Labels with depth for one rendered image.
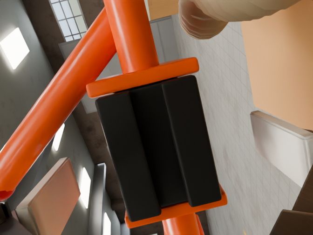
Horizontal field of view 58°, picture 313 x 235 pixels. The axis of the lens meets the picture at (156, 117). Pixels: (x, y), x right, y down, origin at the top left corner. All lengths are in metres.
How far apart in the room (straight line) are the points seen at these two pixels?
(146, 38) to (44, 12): 8.96
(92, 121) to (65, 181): 10.13
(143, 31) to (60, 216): 0.11
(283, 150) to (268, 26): 0.18
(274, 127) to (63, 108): 0.13
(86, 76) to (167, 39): 8.95
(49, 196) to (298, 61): 0.23
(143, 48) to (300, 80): 0.17
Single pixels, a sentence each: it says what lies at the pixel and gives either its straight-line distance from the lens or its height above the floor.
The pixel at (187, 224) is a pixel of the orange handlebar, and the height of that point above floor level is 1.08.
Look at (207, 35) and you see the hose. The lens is 0.23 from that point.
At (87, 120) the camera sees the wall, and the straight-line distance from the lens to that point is 10.29.
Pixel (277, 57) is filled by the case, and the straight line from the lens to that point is 0.32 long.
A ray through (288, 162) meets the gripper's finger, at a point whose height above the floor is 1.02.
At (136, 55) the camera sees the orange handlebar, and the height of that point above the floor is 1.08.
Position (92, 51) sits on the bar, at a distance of 0.18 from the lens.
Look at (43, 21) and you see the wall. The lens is 9.17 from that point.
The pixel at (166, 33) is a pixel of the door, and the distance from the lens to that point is 9.06.
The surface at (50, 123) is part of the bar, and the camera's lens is 0.19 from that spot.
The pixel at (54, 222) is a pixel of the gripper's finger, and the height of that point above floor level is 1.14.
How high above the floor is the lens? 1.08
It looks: 1 degrees up
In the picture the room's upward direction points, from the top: 104 degrees counter-clockwise
